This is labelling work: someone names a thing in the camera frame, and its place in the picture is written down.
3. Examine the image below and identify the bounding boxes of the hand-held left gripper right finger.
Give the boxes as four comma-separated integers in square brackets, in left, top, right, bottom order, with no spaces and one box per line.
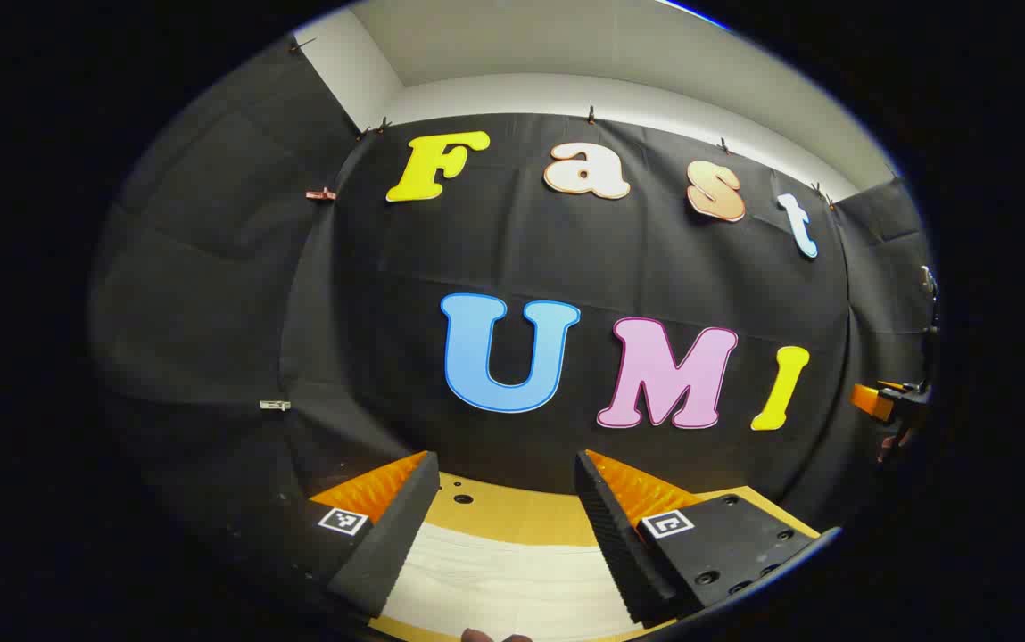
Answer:
[574,449,822,624]

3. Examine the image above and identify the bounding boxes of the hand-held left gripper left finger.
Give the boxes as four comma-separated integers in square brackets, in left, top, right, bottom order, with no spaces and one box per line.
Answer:
[244,450,442,621]

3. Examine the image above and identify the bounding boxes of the white jeans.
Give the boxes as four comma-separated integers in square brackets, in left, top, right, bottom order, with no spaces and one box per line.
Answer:
[381,522,645,641]

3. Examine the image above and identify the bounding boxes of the black backdrop cloth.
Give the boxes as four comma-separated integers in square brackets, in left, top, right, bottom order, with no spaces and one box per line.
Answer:
[88,36,937,572]

